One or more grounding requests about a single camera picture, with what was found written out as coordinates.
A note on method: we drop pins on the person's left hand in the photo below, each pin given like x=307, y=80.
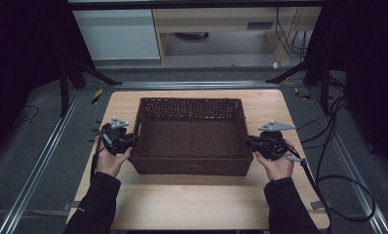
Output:
x=109, y=162

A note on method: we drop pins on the brown woven basket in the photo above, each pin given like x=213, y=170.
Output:
x=190, y=139

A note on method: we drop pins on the light wooden desk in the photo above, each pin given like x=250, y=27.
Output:
x=214, y=19

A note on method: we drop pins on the black metal stand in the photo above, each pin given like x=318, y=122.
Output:
x=64, y=91
x=325, y=87

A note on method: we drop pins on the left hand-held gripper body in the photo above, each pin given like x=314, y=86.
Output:
x=114, y=139

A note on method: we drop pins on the dark object under desk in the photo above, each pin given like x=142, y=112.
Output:
x=192, y=35

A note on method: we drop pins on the white cabinet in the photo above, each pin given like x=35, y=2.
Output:
x=117, y=34

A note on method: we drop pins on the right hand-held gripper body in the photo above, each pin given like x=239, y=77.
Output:
x=271, y=144

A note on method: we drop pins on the grey table bracket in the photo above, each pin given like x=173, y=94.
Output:
x=72, y=205
x=318, y=204

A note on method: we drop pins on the person's right hand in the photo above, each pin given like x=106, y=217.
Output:
x=278, y=167

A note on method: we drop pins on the metal floor rail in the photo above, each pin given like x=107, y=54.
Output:
x=354, y=175
x=195, y=85
x=36, y=172

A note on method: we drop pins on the yellow black tape strip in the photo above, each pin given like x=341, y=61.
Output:
x=97, y=96
x=302, y=94

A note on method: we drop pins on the grey desk label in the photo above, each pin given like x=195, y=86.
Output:
x=260, y=26

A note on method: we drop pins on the small white floor object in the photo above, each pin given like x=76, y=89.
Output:
x=275, y=65

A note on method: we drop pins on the black curtain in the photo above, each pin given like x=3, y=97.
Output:
x=23, y=48
x=370, y=48

